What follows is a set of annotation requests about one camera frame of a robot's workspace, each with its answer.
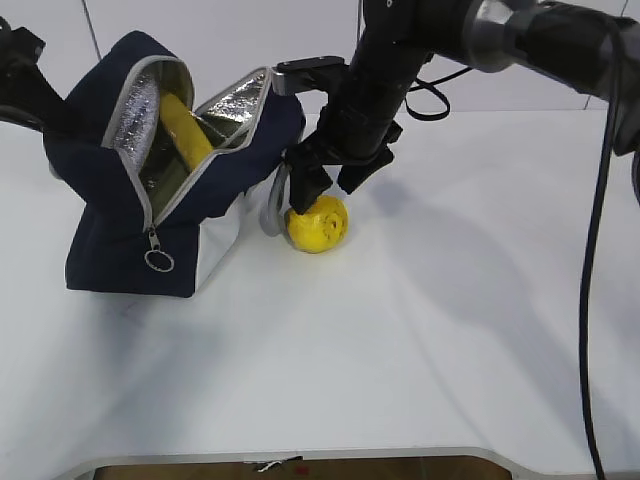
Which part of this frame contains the navy blue insulated lunch bag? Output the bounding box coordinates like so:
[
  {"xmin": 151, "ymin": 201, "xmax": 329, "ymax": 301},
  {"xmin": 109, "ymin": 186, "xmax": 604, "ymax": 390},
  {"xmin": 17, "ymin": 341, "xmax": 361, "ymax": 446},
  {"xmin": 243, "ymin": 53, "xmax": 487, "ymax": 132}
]
[{"xmin": 43, "ymin": 31, "xmax": 306, "ymax": 298}]

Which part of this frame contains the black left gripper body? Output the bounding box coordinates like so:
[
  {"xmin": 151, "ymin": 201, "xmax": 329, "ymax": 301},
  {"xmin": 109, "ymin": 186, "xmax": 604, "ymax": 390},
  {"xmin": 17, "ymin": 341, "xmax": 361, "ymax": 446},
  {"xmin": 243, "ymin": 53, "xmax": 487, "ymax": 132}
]
[{"xmin": 1, "ymin": 17, "xmax": 46, "ymax": 80}]

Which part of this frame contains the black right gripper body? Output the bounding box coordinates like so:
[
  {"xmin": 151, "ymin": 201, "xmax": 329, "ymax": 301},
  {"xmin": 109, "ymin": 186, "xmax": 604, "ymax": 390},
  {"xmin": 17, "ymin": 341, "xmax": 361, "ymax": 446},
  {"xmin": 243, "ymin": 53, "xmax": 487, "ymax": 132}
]
[{"xmin": 285, "ymin": 99, "xmax": 402, "ymax": 168}]

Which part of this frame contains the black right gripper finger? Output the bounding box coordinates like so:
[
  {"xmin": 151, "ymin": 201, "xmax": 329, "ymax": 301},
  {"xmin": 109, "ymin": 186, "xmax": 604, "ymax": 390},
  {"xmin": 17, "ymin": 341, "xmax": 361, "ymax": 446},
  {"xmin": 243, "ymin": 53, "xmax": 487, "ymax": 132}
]
[
  {"xmin": 289, "ymin": 164, "xmax": 333, "ymax": 213},
  {"xmin": 338, "ymin": 147, "xmax": 393, "ymax": 194}
]

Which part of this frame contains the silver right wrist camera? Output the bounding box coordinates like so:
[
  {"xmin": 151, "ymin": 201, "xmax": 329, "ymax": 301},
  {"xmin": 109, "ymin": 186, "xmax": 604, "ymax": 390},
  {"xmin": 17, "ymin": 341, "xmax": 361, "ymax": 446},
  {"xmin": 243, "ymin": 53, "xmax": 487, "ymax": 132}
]
[{"xmin": 271, "ymin": 56, "xmax": 348, "ymax": 96}]

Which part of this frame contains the yellow banana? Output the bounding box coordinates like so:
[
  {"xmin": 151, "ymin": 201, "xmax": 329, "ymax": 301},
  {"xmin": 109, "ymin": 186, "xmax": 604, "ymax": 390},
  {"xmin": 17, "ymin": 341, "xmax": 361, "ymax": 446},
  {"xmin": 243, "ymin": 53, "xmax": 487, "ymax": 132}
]
[{"xmin": 159, "ymin": 92, "xmax": 214, "ymax": 172}]

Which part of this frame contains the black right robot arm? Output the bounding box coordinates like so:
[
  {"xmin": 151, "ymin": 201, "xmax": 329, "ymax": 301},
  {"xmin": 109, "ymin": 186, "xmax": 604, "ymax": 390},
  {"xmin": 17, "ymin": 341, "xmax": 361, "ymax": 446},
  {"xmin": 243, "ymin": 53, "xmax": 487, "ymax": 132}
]
[{"xmin": 274, "ymin": 1, "xmax": 639, "ymax": 214}]

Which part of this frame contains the yellow pear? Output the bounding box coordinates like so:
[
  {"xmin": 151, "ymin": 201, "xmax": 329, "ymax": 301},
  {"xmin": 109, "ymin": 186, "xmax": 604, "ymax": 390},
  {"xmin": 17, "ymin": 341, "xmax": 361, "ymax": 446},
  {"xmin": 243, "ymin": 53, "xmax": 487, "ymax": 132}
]
[{"xmin": 284, "ymin": 195, "xmax": 349, "ymax": 254}]

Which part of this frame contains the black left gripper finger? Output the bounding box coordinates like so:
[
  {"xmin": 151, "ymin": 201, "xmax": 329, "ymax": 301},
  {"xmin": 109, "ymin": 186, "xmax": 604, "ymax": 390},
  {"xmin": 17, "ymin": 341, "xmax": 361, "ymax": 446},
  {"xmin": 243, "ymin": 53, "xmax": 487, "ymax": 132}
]
[
  {"xmin": 14, "ymin": 74, "xmax": 75, "ymax": 133},
  {"xmin": 0, "ymin": 104, "xmax": 46, "ymax": 131}
]

